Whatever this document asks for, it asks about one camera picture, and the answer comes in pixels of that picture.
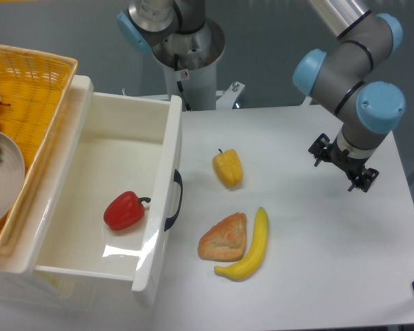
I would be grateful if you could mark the red bell pepper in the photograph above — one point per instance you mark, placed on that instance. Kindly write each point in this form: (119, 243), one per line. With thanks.
(126, 210)

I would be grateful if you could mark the white drawer cabinet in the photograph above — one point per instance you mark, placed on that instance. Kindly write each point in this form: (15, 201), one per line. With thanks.
(19, 278)

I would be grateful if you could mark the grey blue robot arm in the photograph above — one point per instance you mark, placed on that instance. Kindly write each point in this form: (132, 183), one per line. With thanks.
(336, 81)

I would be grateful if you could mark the grey plate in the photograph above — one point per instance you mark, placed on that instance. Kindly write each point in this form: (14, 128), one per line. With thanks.
(12, 173)

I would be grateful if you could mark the metal table bracket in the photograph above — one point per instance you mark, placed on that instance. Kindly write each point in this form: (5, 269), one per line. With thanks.
(230, 98)

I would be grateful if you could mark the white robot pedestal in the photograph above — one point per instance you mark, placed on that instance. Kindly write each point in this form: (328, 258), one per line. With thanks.
(189, 62)

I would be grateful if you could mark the black drawer handle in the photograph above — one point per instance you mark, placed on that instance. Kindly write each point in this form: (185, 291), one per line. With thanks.
(177, 198)

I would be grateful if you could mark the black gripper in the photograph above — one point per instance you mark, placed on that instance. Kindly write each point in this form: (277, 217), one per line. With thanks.
(361, 178)

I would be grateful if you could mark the yellow bell pepper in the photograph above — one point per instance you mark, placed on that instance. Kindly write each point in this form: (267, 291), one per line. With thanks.
(228, 168)

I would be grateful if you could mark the brown croissant pastry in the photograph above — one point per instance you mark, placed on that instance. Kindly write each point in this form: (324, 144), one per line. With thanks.
(226, 241)

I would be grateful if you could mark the yellow woven basket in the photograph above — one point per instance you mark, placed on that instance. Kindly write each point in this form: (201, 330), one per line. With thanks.
(33, 85)

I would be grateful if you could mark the yellow banana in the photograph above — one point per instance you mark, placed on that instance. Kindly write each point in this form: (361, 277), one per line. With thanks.
(250, 263)

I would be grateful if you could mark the white top drawer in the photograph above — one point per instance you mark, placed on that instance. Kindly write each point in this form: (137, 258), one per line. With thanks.
(126, 144)

